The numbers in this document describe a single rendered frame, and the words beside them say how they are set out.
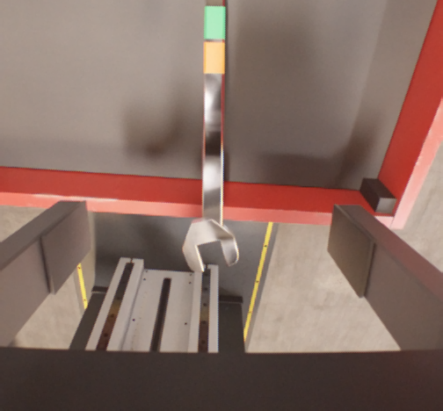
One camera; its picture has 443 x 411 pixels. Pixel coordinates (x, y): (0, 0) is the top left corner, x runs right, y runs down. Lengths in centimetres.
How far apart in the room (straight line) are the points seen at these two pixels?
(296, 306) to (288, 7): 169
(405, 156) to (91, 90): 25
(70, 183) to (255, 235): 83
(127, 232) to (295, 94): 89
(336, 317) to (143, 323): 124
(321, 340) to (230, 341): 107
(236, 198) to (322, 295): 158
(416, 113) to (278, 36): 12
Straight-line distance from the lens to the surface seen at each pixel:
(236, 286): 121
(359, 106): 28
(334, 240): 16
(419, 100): 28
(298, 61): 25
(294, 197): 27
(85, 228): 17
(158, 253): 112
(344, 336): 214
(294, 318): 192
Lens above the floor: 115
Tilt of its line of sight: 60 degrees down
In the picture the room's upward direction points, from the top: 179 degrees clockwise
